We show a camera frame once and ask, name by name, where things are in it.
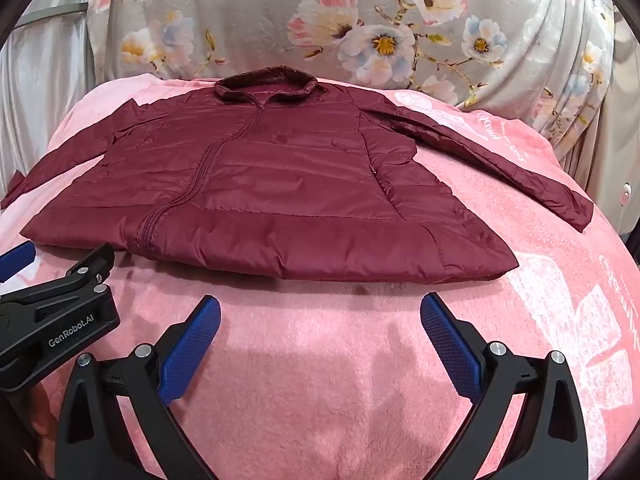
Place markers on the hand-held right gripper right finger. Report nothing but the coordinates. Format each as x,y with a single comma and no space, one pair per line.
447,345

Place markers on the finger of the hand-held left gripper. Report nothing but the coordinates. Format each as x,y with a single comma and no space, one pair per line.
75,285
15,260

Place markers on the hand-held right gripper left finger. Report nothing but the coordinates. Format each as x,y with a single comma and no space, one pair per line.
192,345

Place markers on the maroon puffer jacket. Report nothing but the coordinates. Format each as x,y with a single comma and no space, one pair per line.
300,185

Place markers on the pink printed blanket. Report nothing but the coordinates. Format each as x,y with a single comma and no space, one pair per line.
320,360

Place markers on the beige padded furniture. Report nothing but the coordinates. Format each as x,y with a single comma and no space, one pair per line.
622,135

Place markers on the grey floral bedding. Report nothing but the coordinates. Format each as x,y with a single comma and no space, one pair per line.
280,15

